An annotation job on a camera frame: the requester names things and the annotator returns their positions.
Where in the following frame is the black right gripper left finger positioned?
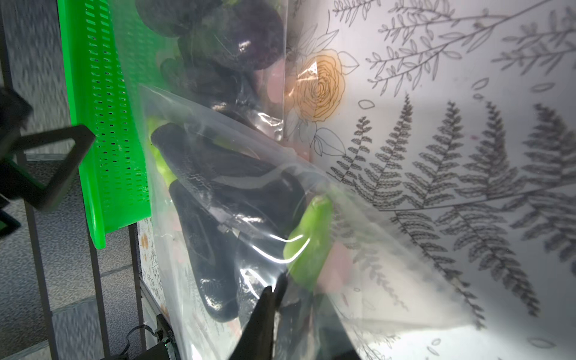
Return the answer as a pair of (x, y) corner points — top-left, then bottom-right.
(229, 286), (276, 360)

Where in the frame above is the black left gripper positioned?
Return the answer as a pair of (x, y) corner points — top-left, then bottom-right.
(1, 87), (95, 212)

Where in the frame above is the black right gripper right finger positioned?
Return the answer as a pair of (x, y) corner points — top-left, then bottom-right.
(314, 296), (360, 360)

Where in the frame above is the short eggplant basket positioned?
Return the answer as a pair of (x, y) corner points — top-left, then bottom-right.
(150, 122), (334, 292)

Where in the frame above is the green plastic basket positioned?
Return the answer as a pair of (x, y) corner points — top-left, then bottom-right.
(58, 1), (179, 249)

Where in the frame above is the floral patterned table mat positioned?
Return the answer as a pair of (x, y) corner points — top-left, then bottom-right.
(136, 0), (576, 360)

